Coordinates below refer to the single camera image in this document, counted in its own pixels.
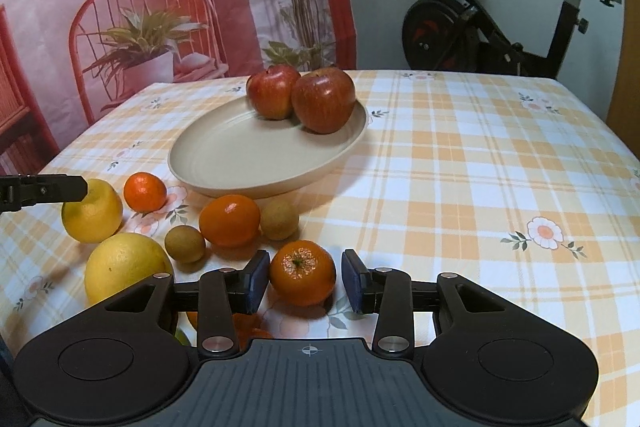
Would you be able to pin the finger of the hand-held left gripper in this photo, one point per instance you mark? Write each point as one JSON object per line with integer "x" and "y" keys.
{"x": 50, "y": 189}

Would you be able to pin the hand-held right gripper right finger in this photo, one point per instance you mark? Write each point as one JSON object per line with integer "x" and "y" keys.
{"x": 352, "y": 282}

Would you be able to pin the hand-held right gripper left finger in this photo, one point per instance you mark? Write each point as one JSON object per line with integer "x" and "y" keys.
{"x": 257, "y": 282}

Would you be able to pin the tangerine with green stem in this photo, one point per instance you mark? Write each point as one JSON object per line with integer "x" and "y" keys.
{"x": 302, "y": 274}

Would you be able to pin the brown kiwi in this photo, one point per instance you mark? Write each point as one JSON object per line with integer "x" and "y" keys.
{"x": 185, "y": 244}
{"x": 279, "y": 219}

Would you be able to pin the large orange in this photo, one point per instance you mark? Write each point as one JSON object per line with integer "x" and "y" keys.
{"x": 230, "y": 221}

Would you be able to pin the small tangerine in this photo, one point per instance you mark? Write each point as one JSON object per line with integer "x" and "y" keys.
{"x": 145, "y": 192}

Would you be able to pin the large yellow lemon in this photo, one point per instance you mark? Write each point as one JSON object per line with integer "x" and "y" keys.
{"x": 125, "y": 267}

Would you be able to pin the beige round plate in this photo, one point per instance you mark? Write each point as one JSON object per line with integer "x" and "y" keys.
{"x": 235, "y": 147}

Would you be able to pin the red apple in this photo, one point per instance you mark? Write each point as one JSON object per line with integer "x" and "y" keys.
{"x": 270, "y": 92}
{"x": 325, "y": 99}

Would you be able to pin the orange checked floral tablecloth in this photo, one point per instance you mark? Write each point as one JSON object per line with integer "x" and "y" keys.
{"x": 450, "y": 157}

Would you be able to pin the brown wooden door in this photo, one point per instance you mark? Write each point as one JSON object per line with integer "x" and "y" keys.
{"x": 627, "y": 57}

